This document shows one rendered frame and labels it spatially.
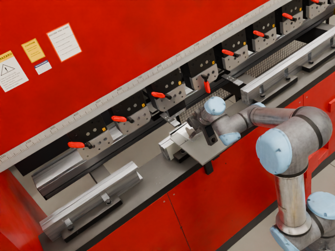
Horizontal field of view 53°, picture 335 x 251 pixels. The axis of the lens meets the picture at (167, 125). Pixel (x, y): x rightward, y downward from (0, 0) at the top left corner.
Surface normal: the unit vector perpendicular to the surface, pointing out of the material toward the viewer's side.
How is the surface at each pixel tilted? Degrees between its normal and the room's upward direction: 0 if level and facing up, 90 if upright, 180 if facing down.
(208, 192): 90
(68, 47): 90
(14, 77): 90
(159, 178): 0
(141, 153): 0
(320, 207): 7
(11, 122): 90
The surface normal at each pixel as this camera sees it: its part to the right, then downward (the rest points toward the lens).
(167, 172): -0.26, -0.74
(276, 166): -0.89, 0.36
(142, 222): 0.55, 0.42
